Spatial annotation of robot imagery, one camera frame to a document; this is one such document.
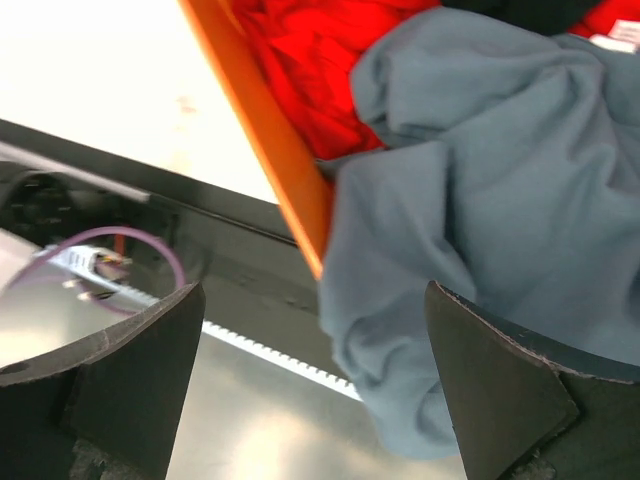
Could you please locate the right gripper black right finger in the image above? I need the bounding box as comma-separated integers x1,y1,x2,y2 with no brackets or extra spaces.
425,282,639,480

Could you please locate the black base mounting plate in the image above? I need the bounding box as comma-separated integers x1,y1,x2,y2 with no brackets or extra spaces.
1,121,339,375

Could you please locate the grey-blue t-shirt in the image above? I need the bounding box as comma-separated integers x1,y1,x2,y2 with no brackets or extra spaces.
319,7,639,460

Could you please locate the black t-shirt in basket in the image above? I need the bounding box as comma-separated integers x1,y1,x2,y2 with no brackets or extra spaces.
441,0,601,36

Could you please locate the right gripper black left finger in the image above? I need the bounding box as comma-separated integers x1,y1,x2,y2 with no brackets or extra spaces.
1,283,206,479

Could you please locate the red t-shirt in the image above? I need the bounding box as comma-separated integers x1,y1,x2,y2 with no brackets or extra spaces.
231,0,639,160

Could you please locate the orange plastic basket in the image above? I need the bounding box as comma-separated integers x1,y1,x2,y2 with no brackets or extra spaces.
180,0,333,278

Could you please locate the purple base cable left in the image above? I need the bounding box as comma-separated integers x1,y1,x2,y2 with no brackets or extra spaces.
0,226,187,315

